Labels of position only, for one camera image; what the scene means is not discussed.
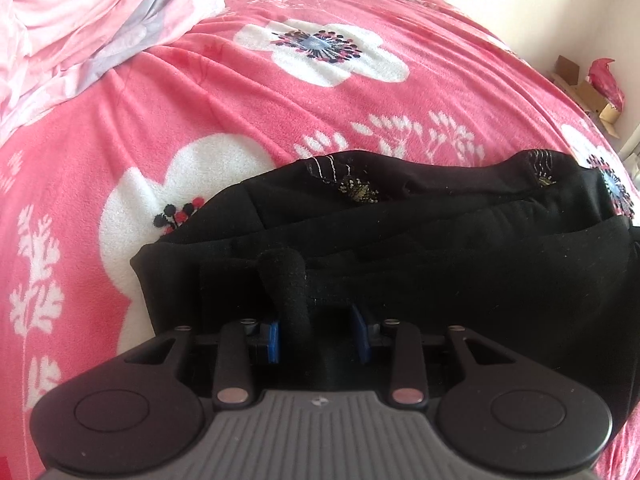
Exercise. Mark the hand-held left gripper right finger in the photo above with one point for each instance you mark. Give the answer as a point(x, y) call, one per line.
point(361, 340)

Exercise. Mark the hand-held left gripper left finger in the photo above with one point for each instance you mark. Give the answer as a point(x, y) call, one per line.
point(271, 342)

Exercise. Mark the black garment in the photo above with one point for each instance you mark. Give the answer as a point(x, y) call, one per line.
point(450, 260)

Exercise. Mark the pink floral blanket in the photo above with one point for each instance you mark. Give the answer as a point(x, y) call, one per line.
point(200, 100)

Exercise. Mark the cardboard box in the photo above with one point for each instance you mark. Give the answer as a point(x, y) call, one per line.
point(582, 95)

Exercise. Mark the pink plastic bag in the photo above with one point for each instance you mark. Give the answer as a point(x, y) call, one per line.
point(606, 82)

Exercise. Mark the pale pink floral duvet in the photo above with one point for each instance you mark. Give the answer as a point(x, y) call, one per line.
point(75, 20)

